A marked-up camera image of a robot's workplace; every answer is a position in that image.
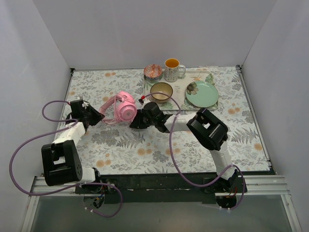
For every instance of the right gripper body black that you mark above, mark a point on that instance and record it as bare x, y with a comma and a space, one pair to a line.
142, 118

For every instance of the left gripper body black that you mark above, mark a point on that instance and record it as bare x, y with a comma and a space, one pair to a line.
91, 115

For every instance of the pink headphones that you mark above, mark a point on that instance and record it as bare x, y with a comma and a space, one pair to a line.
124, 108

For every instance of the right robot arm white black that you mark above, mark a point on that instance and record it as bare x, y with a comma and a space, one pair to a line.
210, 131

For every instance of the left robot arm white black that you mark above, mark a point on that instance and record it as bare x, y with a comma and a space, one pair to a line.
61, 162

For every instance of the beige brown bowl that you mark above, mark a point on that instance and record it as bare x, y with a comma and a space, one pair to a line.
161, 92

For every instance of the floral serving tray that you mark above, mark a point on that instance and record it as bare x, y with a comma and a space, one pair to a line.
179, 87

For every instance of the red patterned small bowl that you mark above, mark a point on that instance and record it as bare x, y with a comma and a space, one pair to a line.
152, 71

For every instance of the floral mug orange inside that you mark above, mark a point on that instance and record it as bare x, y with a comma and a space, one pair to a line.
174, 70

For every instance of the mint green plate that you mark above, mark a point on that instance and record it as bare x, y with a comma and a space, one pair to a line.
201, 94

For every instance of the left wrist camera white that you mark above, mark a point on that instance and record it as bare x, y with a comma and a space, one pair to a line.
81, 102

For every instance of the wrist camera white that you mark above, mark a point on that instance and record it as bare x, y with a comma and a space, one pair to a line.
81, 102
142, 100

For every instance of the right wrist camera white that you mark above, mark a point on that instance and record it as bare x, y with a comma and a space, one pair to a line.
142, 100

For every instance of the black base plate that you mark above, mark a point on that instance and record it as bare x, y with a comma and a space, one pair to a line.
164, 188

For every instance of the aluminium frame rail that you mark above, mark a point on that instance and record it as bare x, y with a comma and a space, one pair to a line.
39, 187

